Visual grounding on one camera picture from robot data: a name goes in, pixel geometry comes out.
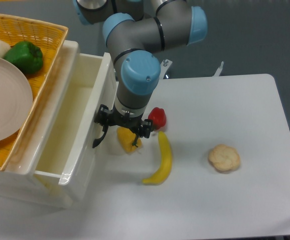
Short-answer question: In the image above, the pink plate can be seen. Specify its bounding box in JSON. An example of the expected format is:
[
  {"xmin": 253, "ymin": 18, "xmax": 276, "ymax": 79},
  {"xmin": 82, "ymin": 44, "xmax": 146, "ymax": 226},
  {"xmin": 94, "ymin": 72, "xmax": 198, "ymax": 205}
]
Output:
[{"xmin": 0, "ymin": 58, "xmax": 33, "ymax": 141}]

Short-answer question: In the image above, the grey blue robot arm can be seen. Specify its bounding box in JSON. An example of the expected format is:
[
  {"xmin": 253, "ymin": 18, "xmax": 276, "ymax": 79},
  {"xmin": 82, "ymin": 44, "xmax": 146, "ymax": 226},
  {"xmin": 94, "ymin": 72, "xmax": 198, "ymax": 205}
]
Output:
[{"xmin": 73, "ymin": 0, "xmax": 208, "ymax": 138}]

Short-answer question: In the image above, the yellow bell pepper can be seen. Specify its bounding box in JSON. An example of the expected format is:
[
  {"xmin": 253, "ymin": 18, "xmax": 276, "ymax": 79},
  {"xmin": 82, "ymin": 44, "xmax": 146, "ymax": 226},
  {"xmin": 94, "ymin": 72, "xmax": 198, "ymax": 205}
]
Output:
[{"xmin": 116, "ymin": 126, "xmax": 142, "ymax": 154}]

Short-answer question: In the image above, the yellow banana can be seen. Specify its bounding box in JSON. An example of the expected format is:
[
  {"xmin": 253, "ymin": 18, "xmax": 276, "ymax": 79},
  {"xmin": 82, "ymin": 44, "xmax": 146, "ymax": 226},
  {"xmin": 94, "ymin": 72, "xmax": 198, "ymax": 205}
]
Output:
[{"xmin": 142, "ymin": 131, "xmax": 173, "ymax": 186}]

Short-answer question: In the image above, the red bell pepper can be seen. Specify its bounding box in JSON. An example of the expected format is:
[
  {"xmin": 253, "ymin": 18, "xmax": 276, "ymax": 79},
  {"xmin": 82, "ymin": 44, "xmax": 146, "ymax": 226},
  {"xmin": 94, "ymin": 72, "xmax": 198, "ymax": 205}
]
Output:
[{"xmin": 148, "ymin": 107, "xmax": 167, "ymax": 131}]

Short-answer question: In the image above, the white drawer cabinet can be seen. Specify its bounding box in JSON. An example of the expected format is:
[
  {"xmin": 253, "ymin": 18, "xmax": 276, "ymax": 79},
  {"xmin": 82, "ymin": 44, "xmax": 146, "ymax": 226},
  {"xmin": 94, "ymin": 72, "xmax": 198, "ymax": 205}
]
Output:
[{"xmin": 0, "ymin": 39, "xmax": 96, "ymax": 210}]

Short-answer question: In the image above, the white metal bracket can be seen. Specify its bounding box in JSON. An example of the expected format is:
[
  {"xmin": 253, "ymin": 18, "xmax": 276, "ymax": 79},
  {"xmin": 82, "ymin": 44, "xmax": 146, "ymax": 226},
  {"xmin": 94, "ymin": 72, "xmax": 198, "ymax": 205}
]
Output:
[
  {"xmin": 213, "ymin": 61, "xmax": 224, "ymax": 77},
  {"xmin": 159, "ymin": 59, "xmax": 173, "ymax": 80}
]

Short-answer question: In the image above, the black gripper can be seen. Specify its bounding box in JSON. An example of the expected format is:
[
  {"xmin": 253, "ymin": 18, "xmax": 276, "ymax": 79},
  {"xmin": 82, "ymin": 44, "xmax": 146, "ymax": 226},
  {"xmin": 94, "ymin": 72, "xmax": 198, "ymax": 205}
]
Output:
[{"xmin": 92, "ymin": 104, "xmax": 153, "ymax": 148}]

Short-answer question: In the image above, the green bell pepper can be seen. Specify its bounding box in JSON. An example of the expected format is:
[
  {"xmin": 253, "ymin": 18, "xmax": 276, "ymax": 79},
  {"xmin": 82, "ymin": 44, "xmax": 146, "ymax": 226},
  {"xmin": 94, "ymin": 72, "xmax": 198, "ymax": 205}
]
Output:
[{"xmin": 3, "ymin": 41, "xmax": 44, "ymax": 74}]

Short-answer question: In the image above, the yellow woven basket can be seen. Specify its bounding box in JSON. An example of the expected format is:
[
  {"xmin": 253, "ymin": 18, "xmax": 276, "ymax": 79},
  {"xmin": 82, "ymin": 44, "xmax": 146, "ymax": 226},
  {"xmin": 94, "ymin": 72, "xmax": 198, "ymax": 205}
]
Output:
[{"xmin": 0, "ymin": 13, "xmax": 69, "ymax": 171}]

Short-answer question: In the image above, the white metal bracket right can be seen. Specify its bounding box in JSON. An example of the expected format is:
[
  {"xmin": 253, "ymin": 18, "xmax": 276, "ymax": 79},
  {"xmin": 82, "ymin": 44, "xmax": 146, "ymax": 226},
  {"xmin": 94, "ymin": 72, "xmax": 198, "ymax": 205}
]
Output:
[{"xmin": 213, "ymin": 61, "xmax": 224, "ymax": 77}]

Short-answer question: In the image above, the beige bread roll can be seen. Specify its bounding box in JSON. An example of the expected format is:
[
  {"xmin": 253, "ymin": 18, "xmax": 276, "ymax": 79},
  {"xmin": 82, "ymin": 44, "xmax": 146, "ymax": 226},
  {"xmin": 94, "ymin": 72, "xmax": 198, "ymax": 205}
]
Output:
[{"xmin": 208, "ymin": 144, "xmax": 241, "ymax": 172}]

